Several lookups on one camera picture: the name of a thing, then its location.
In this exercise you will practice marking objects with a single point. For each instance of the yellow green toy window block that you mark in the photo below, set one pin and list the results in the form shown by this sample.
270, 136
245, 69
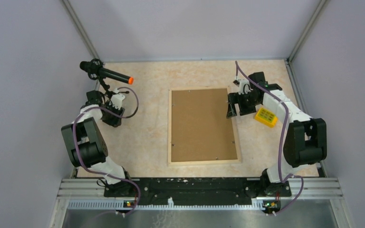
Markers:
266, 117

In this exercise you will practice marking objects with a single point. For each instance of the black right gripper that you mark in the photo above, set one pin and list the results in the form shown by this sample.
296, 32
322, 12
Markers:
235, 98

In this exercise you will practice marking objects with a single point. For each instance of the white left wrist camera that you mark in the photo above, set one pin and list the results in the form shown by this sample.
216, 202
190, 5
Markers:
117, 99

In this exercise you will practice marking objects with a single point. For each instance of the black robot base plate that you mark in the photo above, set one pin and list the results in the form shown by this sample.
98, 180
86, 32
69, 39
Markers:
227, 191

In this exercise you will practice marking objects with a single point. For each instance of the black microphone orange tip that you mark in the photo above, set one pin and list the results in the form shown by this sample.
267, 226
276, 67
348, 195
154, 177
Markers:
96, 71

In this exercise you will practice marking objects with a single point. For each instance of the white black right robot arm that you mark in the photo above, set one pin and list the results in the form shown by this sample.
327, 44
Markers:
303, 140

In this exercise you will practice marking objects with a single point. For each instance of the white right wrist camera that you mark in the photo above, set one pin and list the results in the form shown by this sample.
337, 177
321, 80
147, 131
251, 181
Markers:
244, 86

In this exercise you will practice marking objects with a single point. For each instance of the aluminium front rail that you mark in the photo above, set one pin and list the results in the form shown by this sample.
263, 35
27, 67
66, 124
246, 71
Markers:
314, 203

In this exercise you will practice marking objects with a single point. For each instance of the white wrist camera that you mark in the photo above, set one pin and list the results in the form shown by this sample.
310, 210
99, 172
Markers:
117, 99
244, 86

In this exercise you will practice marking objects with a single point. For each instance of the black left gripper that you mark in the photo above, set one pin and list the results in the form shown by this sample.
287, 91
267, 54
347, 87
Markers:
114, 122

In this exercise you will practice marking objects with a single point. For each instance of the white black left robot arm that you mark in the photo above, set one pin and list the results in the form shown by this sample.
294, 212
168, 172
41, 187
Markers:
85, 144

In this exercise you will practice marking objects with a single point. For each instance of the white wooden picture frame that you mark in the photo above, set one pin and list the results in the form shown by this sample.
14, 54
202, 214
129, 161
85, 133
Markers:
199, 133

